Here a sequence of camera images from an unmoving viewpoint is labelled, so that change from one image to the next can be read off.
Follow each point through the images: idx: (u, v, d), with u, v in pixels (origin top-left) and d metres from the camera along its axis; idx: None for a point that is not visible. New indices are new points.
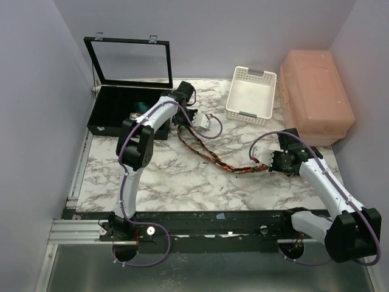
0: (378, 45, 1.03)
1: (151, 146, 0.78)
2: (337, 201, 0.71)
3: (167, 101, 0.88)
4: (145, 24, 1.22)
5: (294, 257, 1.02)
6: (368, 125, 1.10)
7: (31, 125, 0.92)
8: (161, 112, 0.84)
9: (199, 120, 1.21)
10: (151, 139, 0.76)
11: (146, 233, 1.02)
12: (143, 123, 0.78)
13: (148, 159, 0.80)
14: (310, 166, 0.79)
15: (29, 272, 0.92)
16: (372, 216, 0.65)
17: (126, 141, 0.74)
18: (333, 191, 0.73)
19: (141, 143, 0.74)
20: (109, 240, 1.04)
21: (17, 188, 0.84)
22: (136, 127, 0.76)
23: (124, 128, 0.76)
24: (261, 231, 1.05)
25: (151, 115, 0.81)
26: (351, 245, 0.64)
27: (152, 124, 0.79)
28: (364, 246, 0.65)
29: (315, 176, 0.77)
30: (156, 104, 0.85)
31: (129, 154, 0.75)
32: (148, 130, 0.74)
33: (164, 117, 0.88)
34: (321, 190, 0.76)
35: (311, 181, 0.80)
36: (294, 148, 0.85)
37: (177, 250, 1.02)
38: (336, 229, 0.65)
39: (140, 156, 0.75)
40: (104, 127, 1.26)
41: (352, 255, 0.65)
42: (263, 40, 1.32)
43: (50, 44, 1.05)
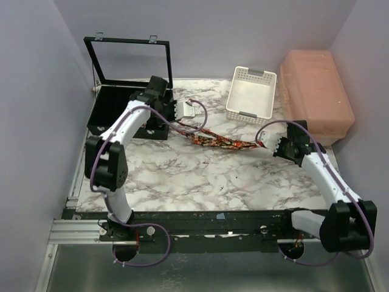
0: (378, 45, 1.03)
1: (123, 163, 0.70)
2: (334, 191, 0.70)
3: (137, 107, 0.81)
4: (145, 24, 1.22)
5: (294, 257, 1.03)
6: (368, 125, 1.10)
7: (31, 125, 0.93)
8: (129, 121, 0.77)
9: (180, 109, 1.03)
10: (121, 156, 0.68)
11: (146, 233, 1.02)
12: (110, 139, 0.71)
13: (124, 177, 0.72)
14: (311, 158, 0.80)
15: (30, 272, 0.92)
16: (368, 208, 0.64)
17: (95, 163, 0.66)
18: (331, 182, 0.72)
19: (110, 161, 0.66)
20: (109, 240, 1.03)
21: (17, 188, 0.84)
22: (103, 146, 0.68)
23: (90, 147, 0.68)
24: (261, 231, 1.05)
25: (118, 129, 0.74)
26: (343, 235, 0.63)
27: (120, 139, 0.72)
28: (358, 239, 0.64)
29: (315, 167, 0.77)
30: (124, 114, 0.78)
31: (101, 176, 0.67)
32: (117, 148, 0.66)
33: (135, 126, 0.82)
34: (321, 182, 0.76)
35: (312, 173, 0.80)
36: (299, 142, 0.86)
37: (177, 250, 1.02)
38: (330, 218, 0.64)
39: (113, 176, 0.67)
40: (104, 127, 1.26)
41: (345, 247, 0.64)
42: (263, 40, 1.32)
43: (50, 44, 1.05)
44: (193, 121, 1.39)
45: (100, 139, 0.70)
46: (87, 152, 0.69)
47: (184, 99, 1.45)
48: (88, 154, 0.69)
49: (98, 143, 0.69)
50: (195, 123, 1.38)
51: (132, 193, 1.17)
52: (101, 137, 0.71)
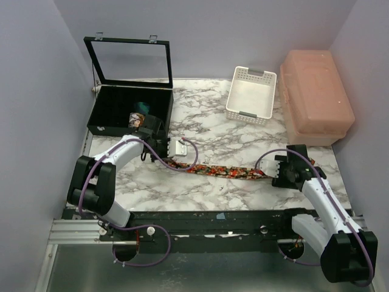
0: (378, 45, 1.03)
1: (112, 187, 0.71)
2: (335, 221, 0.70)
3: (132, 138, 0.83)
4: (145, 24, 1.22)
5: (294, 257, 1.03)
6: (368, 125, 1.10)
7: (31, 125, 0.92)
8: (123, 149, 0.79)
9: (173, 146, 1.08)
10: (112, 179, 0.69)
11: (146, 233, 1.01)
12: (103, 160, 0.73)
13: (110, 203, 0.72)
14: (312, 184, 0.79)
15: (29, 272, 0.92)
16: (368, 239, 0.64)
17: (86, 183, 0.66)
18: (331, 211, 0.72)
19: (100, 184, 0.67)
20: (109, 240, 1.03)
21: (17, 188, 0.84)
22: (94, 166, 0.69)
23: (81, 168, 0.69)
24: (261, 232, 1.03)
25: (112, 152, 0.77)
26: (344, 266, 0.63)
27: (113, 161, 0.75)
28: (360, 269, 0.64)
29: (316, 194, 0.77)
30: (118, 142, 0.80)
31: (89, 199, 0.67)
32: (107, 168, 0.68)
33: (129, 156, 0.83)
34: (322, 210, 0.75)
35: (312, 199, 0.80)
36: (300, 166, 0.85)
37: (177, 250, 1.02)
38: (332, 247, 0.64)
39: (101, 199, 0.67)
40: (104, 127, 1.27)
41: (346, 277, 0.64)
42: (263, 40, 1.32)
43: (50, 43, 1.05)
44: (193, 121, 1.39)
45: (92, 160, 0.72)
46: (76, 171, 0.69)
47: (185, 99, 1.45)
48: (76, 173, 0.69)
49: (89, 163, 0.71)
50: (195, 123, 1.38)
51: (132, 193, 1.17)
52: (93, 157, 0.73)
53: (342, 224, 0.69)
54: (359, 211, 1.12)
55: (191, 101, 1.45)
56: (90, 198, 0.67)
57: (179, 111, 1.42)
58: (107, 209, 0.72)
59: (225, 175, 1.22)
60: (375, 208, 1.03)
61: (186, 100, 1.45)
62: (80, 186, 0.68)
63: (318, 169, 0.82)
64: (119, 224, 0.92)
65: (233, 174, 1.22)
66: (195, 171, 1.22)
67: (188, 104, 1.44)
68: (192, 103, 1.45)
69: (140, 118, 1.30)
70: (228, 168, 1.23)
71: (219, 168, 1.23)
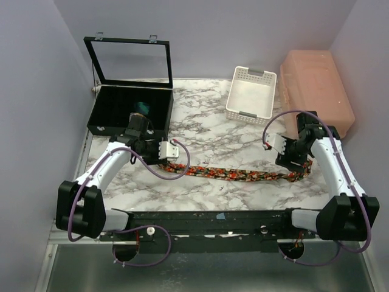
0: (378, 46, 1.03)
1: (101, 208, 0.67)
2: (339, 182, 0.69)
3: (116, 148, 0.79)
4: (145, 24, 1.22)
5: (295, 257, 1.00)
6: (368, 125, 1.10)
7: (31, 125, 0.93)
8: (108, 165, 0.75)
9: (165, 148, 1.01)
10: (99, 201, 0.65)
11: (146, 234, 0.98)
12: (87, 184, 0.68)
13: (101, 223, 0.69)
14: (322, 145, 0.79)
15: (30, 272, 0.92)
16: (370, 204, 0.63)
17: (71, 212, 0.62)
18: (337, 173, 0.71)
19: (87, 210, 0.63)
20: (109, 240, 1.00)
21: (17, 189, 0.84)
22: (78, 191, 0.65)
23: (64, 194, 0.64)
24: (261, 231, 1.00)
25: (96, 171, 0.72)
26: (340, 225, 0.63)
27: (98, 182, 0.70)
28: (354, 231, 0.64)
29: (326, 154, 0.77)
30: (102, 157, 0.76)
31: (78, 224, 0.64)
32: (93, 194, 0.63)
33: (115, 169, 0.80)
34: (328, 171, 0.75)
35: (321, 160, 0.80)
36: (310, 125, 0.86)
37: (177, 250, 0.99)
38: (330, 208, 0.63)
39: (90, 224, 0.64)
40: (104, 127, 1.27)
41: (338, 236, 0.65)
42: (263, 41, 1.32)
43: (50, 44, 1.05)
44: (193, 121, 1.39)
45: (76, 184, 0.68)
46: (60, 199, 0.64)
47: (185, 99, 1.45)
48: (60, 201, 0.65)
49: (73, 188, 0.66)
50: (195, 123, 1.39)
51: (132, 193, 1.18)
52: (76, 181, 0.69)
53: (346, 187, 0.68)
54: None
55: (191, 101, 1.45)
56: (79, 224, 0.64)
57: (179, 111, 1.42)
58: (99, 229, 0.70)
59: (224, 177, 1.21)
60: None
61: (186, 100, 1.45)
62: (67, 213, 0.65)
63: (331, 128, 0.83)
64: (118, 227, 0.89)
65: (231, 176, 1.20)
66: (194, 173, 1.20)
67: (188, 104, 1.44)
68: (192, 103, 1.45)
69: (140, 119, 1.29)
70: (227, 170, 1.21)
71: (218, 170, 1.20)
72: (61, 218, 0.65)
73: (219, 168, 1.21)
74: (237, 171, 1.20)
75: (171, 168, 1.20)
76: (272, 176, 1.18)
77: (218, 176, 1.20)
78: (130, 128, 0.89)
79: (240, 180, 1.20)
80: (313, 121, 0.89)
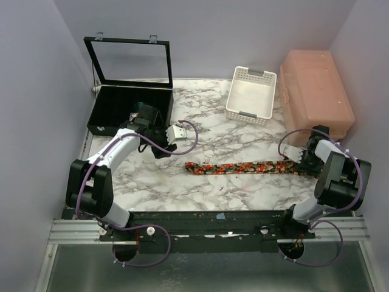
0: (378, 45, 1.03)
1: (109, 188, 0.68)
2: None
3: (126, 134, 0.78)
4: (144, 24, 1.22)
5: (294, 257, 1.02)
6: (368, 125, 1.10)
7: (31, 125, 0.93)
8: (119, 148, 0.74)
9: (171, 132, 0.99)
10: (108, 181, 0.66)
11: (146, 234, 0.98)
12: (97, 163, 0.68)
13: (109, 202, 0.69)
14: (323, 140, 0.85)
15: (30, 272, 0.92)
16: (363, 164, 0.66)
17: (82, 188, 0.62)
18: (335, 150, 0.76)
19: (97, 187, 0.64)
20: (109, 239, 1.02)
21: (17, 188, 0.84)
22: (89, 169, 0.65)
23: (75, 171, 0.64)
24: (262, 231, 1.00)
25: (106, 152, 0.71)
26: (334, 182, 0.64)
27: (107, 163, 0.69)
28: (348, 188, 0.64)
29: (326, 145, 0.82)
30: (113, 139, 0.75)
31: (87, 202, 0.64)
32: (103, 172, 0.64)
33: (124, 153, 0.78)
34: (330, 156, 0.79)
35: (322, 154, 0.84)
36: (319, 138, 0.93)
37: (177, 250, 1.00)
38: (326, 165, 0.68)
39: (99, 202, 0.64)
40: (104, 127, 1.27)
41: (333, 193, 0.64)
42: (263, 41, 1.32)
43: (50, 43, 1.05)
44: (193, 121, 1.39)
45: (86, 163, 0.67)
46: (70, 177, 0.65)
47: (185, 99, 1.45)
48: (70, 179, 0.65)
49: (84, 166, 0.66)
50: (195, 123, 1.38)
51: (132, 193, 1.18)
52: (87, 160, 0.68)
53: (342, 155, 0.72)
54: (359, 211, 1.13)
55: (191, 101, 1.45)
56: (88, 202, 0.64)
57: (179, 111, 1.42)
58: (106, 208, 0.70)
59: (253, 171, 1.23)
60: (375, 208, 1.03)
61: (186, 100, 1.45)
62: (77, 190, 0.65)
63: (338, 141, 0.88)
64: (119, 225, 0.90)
65: (260, 170, 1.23)
66: (204, 172, 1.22)
67: (188, 104, 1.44)
68: (191, 103, 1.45)
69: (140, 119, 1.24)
70: (255, 163, 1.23)
71: (247, 165, 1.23)
72: (70, 195, 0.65)
73: (247, 163, 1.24)
74: (265, 163, 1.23)
75: (200, 170, 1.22)
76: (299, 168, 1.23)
77: (248, 170, 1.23)
78: (140, 118, 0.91)
79: (270, 172, 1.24)
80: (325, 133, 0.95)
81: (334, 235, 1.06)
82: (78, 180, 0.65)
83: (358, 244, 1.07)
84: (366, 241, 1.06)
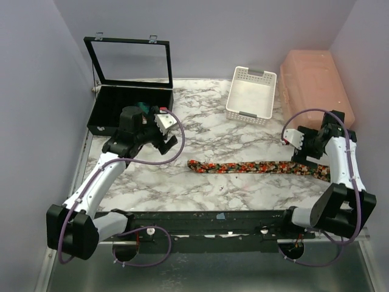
0: (378, 45, 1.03)
1: (93, 229, 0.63)
2: (341, 174, 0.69)
3: (108, 162, 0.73)
4: (144, 24, 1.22)
5: (294, 257, 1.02)
6: (368, 125, 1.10)
7: (31, 125, 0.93)
8: (99, 183, 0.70)
9: (158, 122, 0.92)
10: (89, 226, 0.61)
11: (146, 233, 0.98)
12: (76, 208, 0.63)
13: (95, 241, 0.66)
14: (335, 140, 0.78)
15: (30, 272, 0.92)
16: (366, 199, 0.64)
17: (60, 235, 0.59)
18: (343, 166, 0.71)
19: (76, 233, 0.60)
20: (109, 240, 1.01)
21: (17, 188, 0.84)
22: (68, 215, 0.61)
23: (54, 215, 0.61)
24: (262, 231, 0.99)
25: (85, 194, 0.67)
26: (331, 215, 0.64)
27: (87, 206, 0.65)
28: (344, 223, 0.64)
29: (336, 150, 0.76)
30: (93, 173, 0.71)
31: (68, 245, 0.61)
32: (81, 221, 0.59)
33: (108, 183, 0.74)
34: (335, 164, 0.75)
35: (331, 156, 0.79)
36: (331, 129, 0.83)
37: (177, 249, 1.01)
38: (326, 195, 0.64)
39: (81, 247, 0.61)
40: (104, 127, 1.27)
41: (328, 225, 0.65)
42: (263, 41, 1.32)
43: (50, 43, 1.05)
44: (193, 121, 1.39)
45: (64, 208, 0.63)
46: (50, 221, 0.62)
47: (185, 99, 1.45)
48: (50, 222, 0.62)
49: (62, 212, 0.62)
50: (195, 122, 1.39)
51: (132, 193, 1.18)
52: (65, 205, 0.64)
53: (347, 179, 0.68)
54: None
55: (191, 101, 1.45)
56: (70, 246, 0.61)
57: (179, 111, 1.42)
58: (94, 247, 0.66)
59: (255, 171, 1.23)
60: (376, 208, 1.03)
61: (186, 100, 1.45)
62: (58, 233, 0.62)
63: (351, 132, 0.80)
64: (119, 230, 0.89)
65: (262, 169, 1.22)
66: (206, 171, 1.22)
67: (188, 104, 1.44)
68: (192, 103, 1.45)
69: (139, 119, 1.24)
70: (257, 163, 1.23)
71: (249, 165, 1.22)
72: (52, 240, 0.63)
73: (249, 163, 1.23)
74: (267, 163, 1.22)
75: (203, 169, 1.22)
76: (302, 168, 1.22)
77: (250, 170, 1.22)
78: (123, 131, 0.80)
79: (271, 172, 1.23)
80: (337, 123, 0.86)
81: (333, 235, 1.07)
82: (58, 225, 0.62)
83: (358, 244, 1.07)
84: (366, 241, 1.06)
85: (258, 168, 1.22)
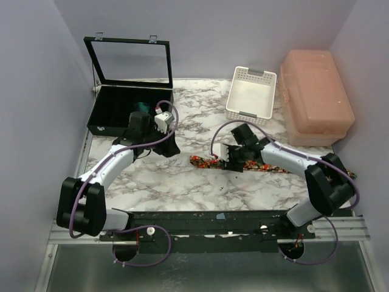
0: (378, 46, 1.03)
1: (103, 206, 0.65)
2: (299, 162, 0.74)
3: (120, 149, 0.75)
4: (145, 24, 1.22)
5: (294, 257, 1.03)
6: (368, 125, 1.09)
7: (31, 125, 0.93)
8: (112, 164, 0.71)
9: (158, 121, 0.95)
10: (101, 199, 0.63)
11: (146, 233, 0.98)
12: (90, 180, 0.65)
13: (103, 219, 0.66)
14: (267, 148, 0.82)
15: (30, 272, 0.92)
16: (332, 159, 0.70)
17: (74, 207, 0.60)
18: (293, 157, 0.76)
19: (90, 205, 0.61)
20: (109, 239, 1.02)
21: (17, 187, 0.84)
22: (81, 187, 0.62)
23: (67, 190, 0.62)
24: (262, 232, 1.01)
25: (99, 170, 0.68)
26: (330, 193, 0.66)
27: (101, 180, 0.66)
28: (343, 189, 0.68)
29: (275, 154, 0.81)
30: (106, 155, 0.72)
31: (78, 221, 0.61)
32: (96, 190, 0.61)
33: (119, 170, 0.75)
34: (287, 163, 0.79)
35: (276, 162, 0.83)
36: (250, 142, 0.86)
37: (177, 250, 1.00)
38: (312, 185, 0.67)
39: (92, 221, 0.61)
40: (104, 127, 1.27)
41: (339, 203, 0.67)
42: (262, 41, 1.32)
43: (49, 43, 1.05)
44: (193, 121, 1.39)
45: (79, 180, 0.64)
46: (62, 194, 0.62)
47: (185, 99, 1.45)
48: (62, 196, 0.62)
49: (76, 184, 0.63)
50: (195, 123, 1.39)
51: (132, 193, 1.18)
52: (79, 177, 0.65)
53: (306, 161, 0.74)
54: (359, 211, 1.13)
55: (191, 101, 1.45)
56: (80, 221, 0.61)
57: (179, 111, 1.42)
58: (100, 227, 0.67)
59: (257, 169, 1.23)
60: (376, 208, 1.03)
61: (186, 100, 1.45)
62: (69, 209, 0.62)
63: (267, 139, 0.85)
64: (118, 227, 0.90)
65: (264, 167, 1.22)
66: (208, 166, 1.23)
67: (188, 104, 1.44)
68: (191, 103, 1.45)
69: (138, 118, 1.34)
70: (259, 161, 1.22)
71: (251, 162, 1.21)
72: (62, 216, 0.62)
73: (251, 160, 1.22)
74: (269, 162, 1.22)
75: (205, 164, 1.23)
76: None
77: (251, 167, 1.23)
78: (131, 130, 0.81)
79: (271, 172, 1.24)
80: (250, 134, 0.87)
81: (333, 235, 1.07)
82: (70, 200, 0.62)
83: (358, 244, 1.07)
84: (366, 241, 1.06)
85: (259, 167, 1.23)
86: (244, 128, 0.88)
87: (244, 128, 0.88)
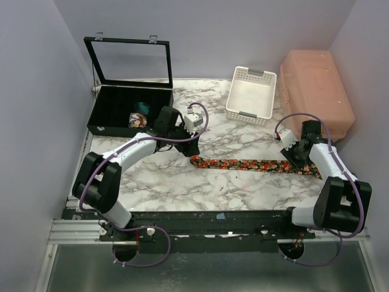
0: (378, 47, 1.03)
1: (117, 187, 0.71)
2: (333, 171, 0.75)
3: (143, 137, 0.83)
4: (145, 24, 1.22)
5: (294, 257, 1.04)
6: (369, 125, 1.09)
7: (31, 125, 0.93)
8: (133, 149, 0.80)
9: (187, 121, 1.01)
10: (117, 179, 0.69)
11: (146, 233, 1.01)
12: (110, 159, 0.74)
13: (113, 199, 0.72)
14: (318, 146, 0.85)
15: (30, 272, 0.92)
16: (363, 188, 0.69)
17: (90, 179, 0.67)
18: (332, 164, 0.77)
19: (104, 181, 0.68)
20: (109, 240, 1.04)
21: (17, 187, 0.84)
22: (101, 164, 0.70)
23: (88, 163, 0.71)
24: (261, 232, 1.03)
25: (121, 152, 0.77)
26: (333, 210, 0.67)
27: (120, 161, 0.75)
28: (347, 217, 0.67)
29: (321, 154, 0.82)
30: (130, 140, 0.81)
31: (90, 195, 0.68)
32: (113, 169, 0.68)
33: (137, 156, 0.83)
34: (324, 165, 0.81)
35: (318, 160, 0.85)
36: (311, 137, 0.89)
37: (177, 250, 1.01)
38: (325, 191, 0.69)
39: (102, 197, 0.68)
40: (104, 127, 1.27)
41: (333, 223, 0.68)
42: (262, 41, 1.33)
43: (48, 42, 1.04)
44: None
45: (100, 157, 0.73)
46: (83, 166, 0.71)
47: (185, 99, 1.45)
48: (82, 168, 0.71)
49: (96, 160, 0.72)
50: None
51: (132, 193, 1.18)
52: (102, 155, 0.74)
53: (339, 174, 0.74)
54: None
55: (191, 101, 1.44)
56: (92, 194, 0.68)
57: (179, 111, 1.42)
58: (109, 206, 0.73)
59: (257, 169, 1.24)
60: (377, 208, 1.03)
61: (186, 100, 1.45)
62: (85, 181, 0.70)
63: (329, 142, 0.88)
64: (119, 223, 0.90)
65: (264, 167, 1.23)
66: (208, 166, 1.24)
67: (188, 104, 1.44)
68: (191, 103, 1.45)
69: (140, 119, 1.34)
70: (259, 161, 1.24)
71: (251, 162, 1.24)
72: (78, 186, 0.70)
73: (251, 160, 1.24)
74: (269, 162, 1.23)
75: (205, 164, 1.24)
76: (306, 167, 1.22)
77: (252, 167, 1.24)
78: (159, 123, 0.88)
79: (271, 172, 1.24)
80: (315, 131, 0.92)
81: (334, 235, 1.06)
82: (87, 173, 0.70)
83: (358, 244, 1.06)
84: (366, 241, 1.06)
85: (259, 167, 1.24)
86: (313, 125, 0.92)
87: (312, 124, 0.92)
